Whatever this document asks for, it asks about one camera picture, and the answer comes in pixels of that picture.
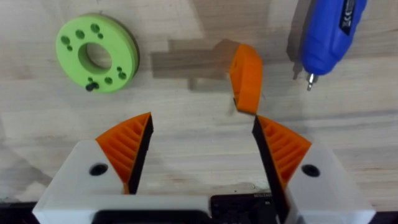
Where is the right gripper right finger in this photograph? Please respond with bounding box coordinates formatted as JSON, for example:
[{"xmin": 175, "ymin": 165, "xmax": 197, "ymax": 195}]
[{"xmin": 252, "ymin": 114, "xmax": 376, "ymax": 224}]

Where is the orange ribbed wedge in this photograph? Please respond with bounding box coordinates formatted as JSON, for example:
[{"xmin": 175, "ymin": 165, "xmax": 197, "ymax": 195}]
[{"xmin": 228, "ymin": 43, "xmax": 263, "ymax": 115}]

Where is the green disc with holes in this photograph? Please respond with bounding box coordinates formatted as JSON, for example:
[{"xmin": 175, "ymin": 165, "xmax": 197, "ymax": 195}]
[{"xmin": 55, "ymin": 14, "xmax": 139, "ymax": 94}]

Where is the blue electric screwdriver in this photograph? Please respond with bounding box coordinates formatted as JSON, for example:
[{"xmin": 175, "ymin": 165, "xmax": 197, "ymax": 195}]
[{"xmin": 300, "ymin": 0, "xmax": 368, "ymax": 91}]

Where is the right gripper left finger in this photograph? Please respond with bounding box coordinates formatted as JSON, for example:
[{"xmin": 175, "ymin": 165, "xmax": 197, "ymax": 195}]
[{"xmin": 32, "ymin": 112, "xmax": 209, "ymax": 224}]

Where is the small black screw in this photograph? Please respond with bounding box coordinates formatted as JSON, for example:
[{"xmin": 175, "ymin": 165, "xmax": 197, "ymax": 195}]
[{"xmin": 85, "ymin": 81, "xmax": 100, "ymax": 93}]

